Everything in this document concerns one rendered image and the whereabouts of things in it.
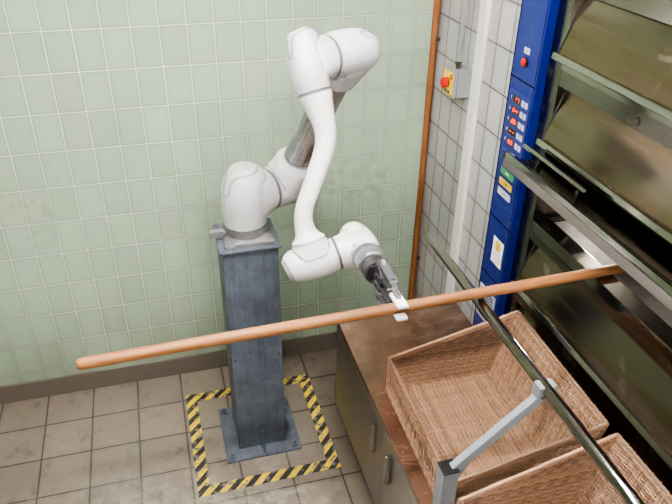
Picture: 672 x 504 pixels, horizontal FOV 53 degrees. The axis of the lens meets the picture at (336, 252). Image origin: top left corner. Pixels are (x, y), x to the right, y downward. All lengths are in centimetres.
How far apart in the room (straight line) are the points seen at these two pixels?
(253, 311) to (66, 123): 100
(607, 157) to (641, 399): 65
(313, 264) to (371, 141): 111
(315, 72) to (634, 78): 83
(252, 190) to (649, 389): 135
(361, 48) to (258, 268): 88
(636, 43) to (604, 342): 82
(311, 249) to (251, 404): 106
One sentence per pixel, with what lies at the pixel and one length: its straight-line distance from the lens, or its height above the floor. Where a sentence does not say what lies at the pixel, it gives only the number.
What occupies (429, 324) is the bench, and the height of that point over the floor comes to 58.
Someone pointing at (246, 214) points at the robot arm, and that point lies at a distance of 235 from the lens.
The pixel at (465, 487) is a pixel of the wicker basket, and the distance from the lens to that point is 202.
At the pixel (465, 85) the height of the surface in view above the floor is 146.
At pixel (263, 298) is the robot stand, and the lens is 252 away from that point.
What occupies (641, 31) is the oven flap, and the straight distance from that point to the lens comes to 189.
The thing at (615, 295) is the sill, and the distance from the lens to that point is 201.
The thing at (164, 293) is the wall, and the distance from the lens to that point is 314.
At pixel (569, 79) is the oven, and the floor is 166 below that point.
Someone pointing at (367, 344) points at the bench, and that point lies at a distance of 262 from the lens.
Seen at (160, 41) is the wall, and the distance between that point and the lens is 267.
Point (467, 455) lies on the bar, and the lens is 171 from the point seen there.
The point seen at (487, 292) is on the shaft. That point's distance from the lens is 187.
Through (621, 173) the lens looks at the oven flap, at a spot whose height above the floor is 151.
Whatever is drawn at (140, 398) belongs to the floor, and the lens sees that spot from 334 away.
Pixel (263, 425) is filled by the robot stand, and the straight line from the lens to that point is 295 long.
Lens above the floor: 225
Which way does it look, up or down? 32 degrees down
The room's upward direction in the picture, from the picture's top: 1 degrees clockwise
